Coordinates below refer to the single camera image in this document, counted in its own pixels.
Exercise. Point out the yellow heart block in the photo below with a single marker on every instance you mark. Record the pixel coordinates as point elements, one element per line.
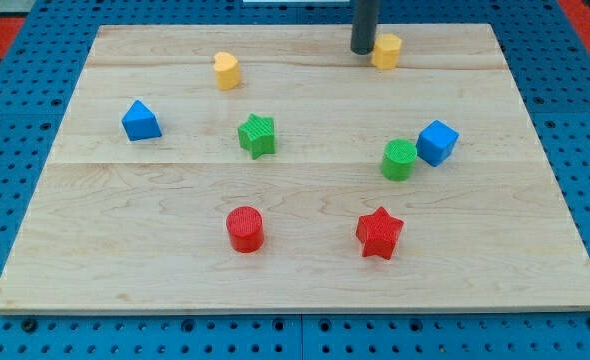
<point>227,71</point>

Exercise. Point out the green star block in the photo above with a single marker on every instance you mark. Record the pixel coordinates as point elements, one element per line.
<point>257,135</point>

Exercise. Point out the red cylinder block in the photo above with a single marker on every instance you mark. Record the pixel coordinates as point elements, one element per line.
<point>245,229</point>

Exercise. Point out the light wooden board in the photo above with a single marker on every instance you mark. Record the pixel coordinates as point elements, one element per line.
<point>139,227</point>

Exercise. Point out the red star block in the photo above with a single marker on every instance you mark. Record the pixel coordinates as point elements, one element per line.
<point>379,233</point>

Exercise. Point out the green cylinder block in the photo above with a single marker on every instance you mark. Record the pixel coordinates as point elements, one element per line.
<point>398,159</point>

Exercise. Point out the blue cube block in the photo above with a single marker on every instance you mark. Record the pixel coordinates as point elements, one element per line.
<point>436,143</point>

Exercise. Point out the yellow hexagon block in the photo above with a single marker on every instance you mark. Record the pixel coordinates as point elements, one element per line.
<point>386,51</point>

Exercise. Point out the blue triangle block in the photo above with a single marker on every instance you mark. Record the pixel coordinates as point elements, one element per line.
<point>140,122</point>

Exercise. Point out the dark grey cylindrical robot stick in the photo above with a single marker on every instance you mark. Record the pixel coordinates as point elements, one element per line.
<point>364,24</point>

